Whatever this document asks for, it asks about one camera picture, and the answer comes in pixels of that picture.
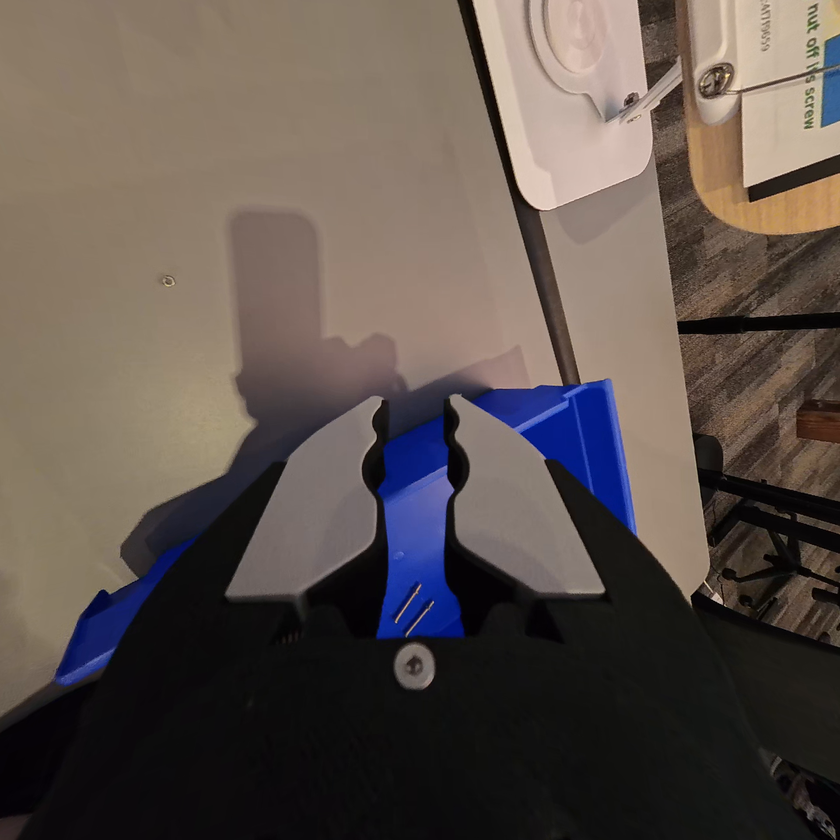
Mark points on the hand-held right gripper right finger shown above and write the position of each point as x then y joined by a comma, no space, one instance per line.
525,518

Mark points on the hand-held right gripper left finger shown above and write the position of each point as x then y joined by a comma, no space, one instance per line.
308,518

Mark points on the plain blue bin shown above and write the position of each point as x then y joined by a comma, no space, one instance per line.
564,426

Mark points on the black tripod stand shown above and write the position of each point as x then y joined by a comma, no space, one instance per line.
774,499

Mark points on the brown wooden bar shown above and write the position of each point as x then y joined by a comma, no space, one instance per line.
819,420

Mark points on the printed instruction sheet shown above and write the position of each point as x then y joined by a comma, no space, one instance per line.
781,131

